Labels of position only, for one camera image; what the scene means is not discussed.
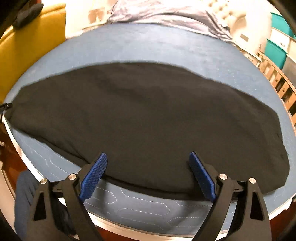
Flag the black pants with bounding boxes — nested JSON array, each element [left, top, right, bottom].
[[5, 63, 290, 194]]

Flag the person's dark trouser legs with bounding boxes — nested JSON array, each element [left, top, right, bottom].
[[14, 170, 77, 240]]

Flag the blue quilted mattress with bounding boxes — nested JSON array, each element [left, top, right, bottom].
[[5, 24, 295, 221]]

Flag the black cloth on armchair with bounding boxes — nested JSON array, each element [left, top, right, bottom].
[[12, 3, 44, 30]]

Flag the wooden crib railing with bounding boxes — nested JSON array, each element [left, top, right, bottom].
[[257, 51, 296, 128]]

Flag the white nightstand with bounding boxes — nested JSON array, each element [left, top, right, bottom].
[[240, 49, 262, 68]]

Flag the cream tufted headboard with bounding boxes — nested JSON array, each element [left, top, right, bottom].
[[207, 0, 246, 35]]

